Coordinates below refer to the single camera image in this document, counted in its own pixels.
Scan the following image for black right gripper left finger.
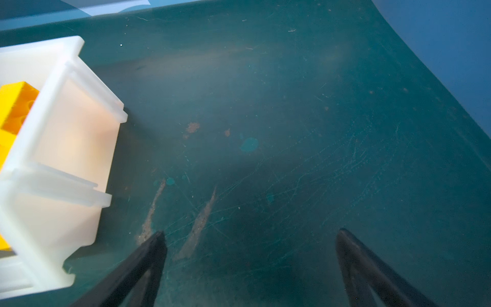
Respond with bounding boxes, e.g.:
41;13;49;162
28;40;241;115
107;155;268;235
71;231;168;306

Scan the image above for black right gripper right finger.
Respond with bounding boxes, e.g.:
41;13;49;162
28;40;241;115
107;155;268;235
336;228;436;306

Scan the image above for yellow lego brick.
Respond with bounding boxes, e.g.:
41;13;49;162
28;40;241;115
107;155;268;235
1;81;40;135
0;129;17;169

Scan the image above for yellow lego top brick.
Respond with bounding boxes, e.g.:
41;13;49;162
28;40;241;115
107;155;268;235
0;129;17;169

